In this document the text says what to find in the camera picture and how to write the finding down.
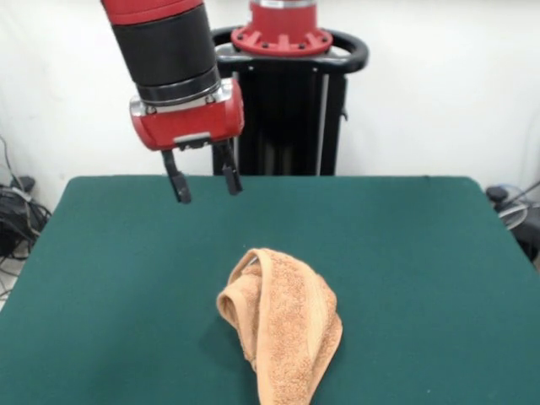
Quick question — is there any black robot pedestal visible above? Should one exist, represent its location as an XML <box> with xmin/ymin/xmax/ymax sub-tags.
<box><xmin>210</xmin><ymin>25</ymin><xmax>370</xmax><ymax>177</ymax></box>

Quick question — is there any black floor object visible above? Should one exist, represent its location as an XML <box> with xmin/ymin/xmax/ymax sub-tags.
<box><xmin>515</xmin><ymin>219</ymin><xmax>540</xmax><ymax>262</ymax></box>

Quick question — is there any tan terry towel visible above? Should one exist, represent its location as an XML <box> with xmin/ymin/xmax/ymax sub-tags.
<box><xmin>216</xmin><ymin>247</ymin><xmax>343</xmax><ymax>405</ymax></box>

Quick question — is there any dark green table cloth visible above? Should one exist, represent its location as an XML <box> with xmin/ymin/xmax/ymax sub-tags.
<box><xmin>0</xmin><ymin>175</ymin><xmax>540</xmax><ymax>405</ymax></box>

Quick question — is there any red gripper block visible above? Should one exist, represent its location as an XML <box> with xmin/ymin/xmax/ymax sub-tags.
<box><xmin>129</xmin><ymin>78</ymin><xmax>246</xmax><ymax>205</ymax></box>

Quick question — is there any white ring stand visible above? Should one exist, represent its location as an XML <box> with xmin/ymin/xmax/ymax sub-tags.
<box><xmin>497</xmin><ymin>201</ymin><xmax>529</xmax><ymax>231</ymax></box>

